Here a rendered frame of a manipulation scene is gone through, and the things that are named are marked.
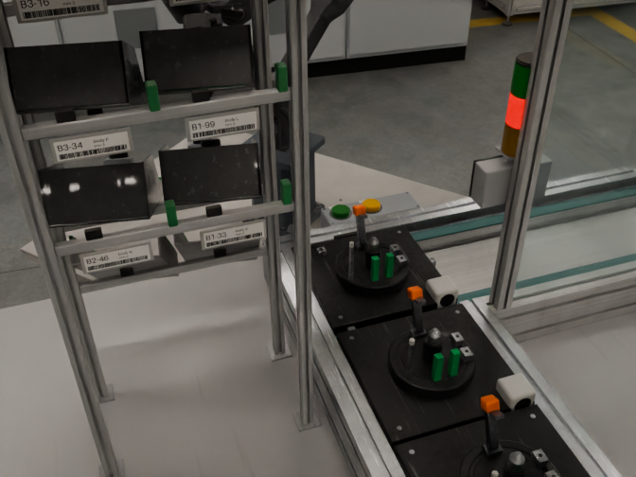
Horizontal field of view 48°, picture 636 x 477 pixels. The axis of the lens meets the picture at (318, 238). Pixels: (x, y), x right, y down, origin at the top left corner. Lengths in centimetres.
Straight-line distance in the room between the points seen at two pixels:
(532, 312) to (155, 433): 71
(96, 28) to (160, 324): 293
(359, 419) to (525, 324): 42
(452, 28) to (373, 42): 51
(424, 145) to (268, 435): 272
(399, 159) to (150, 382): 251
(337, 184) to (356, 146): 193
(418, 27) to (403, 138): 96
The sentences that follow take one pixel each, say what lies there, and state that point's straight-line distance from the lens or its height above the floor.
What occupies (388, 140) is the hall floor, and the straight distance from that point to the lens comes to 381.
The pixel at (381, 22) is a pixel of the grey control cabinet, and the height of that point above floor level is 31.
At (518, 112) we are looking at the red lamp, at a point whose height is 134.
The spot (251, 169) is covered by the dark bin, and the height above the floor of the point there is 134.
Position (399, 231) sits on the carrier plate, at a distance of 148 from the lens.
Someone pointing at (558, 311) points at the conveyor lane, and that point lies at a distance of 143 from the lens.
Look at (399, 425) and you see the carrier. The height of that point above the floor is 97.
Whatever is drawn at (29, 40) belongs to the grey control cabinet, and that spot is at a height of 41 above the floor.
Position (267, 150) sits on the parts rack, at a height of 130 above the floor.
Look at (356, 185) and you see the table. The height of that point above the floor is 86.
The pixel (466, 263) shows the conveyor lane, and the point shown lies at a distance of 150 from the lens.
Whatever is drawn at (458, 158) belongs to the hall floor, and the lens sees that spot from 370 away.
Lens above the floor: 184
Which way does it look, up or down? 37 degrees down
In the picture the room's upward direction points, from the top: 1 degrees counter-clockwise
